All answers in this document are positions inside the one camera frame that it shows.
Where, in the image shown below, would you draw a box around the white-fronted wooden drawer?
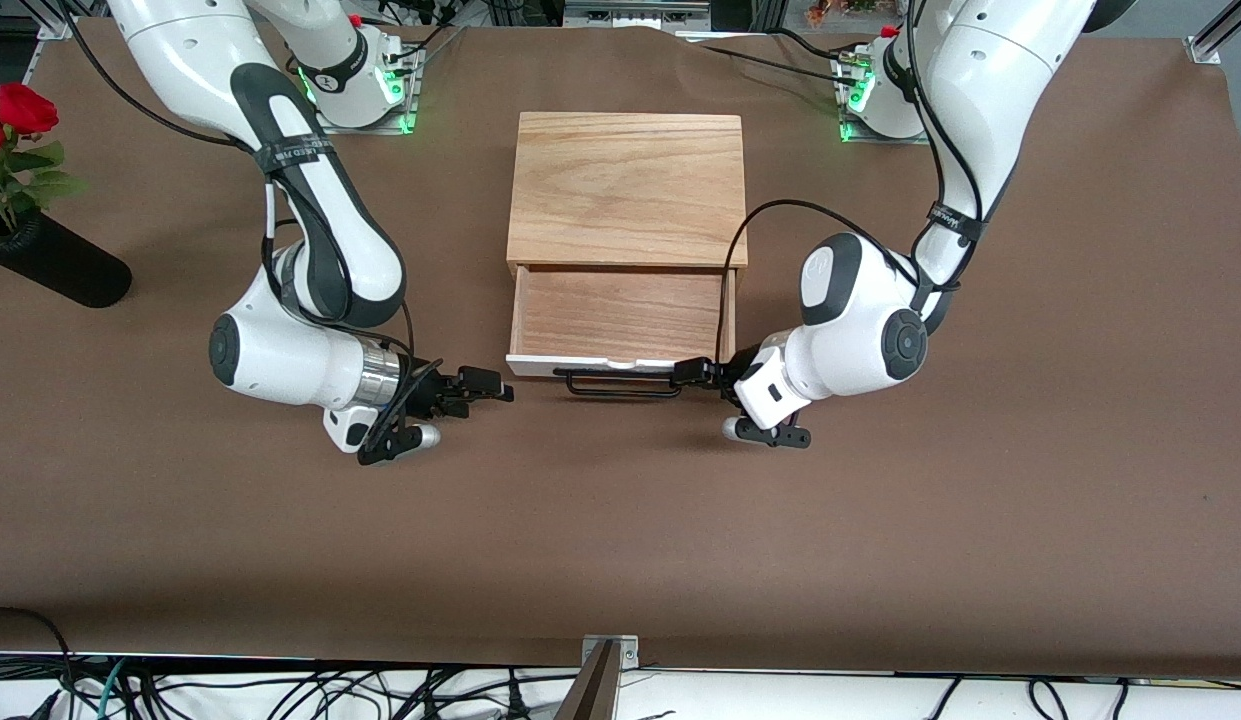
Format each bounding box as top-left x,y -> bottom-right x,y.
506,265 -> 739,399

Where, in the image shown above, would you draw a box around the brown table cover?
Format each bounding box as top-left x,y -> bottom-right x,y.
0,15 -> 1241,681

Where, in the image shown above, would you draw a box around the light wooden cabinet box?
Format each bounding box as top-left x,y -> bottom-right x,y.
506,112 -> 749,293

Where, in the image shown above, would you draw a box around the orange artificial flowers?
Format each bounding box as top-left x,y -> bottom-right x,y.
805,0 -> 881,28

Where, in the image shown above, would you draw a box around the black vase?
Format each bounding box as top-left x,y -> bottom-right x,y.
0,208 -> 133,309

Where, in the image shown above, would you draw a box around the red artificial roses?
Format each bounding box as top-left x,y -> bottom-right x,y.
0,83 -> 88,236

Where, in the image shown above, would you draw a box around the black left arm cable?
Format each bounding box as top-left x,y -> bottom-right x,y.
713,0 -> 986,366

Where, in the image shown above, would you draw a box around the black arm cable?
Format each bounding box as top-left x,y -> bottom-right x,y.
55,0 -> 443,466
713,0 -> 986,366

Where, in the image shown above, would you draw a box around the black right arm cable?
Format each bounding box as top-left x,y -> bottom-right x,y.
55,0 -> 443,466

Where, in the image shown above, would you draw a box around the metal bracket plate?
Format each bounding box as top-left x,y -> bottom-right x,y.
581,633 -> 641,670

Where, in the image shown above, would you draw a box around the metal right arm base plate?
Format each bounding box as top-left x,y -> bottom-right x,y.
310,45 -> 422,136

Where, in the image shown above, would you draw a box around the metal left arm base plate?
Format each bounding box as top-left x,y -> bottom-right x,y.
833,50 -> 931,147

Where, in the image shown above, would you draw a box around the dark camera mount pole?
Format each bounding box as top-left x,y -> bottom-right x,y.
552,640 -> 622,720

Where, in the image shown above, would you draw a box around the aluminium frame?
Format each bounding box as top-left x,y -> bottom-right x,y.
565,0 -> 711,32

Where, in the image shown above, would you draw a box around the teal cable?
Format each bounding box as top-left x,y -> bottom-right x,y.
93,658 -> 131,720

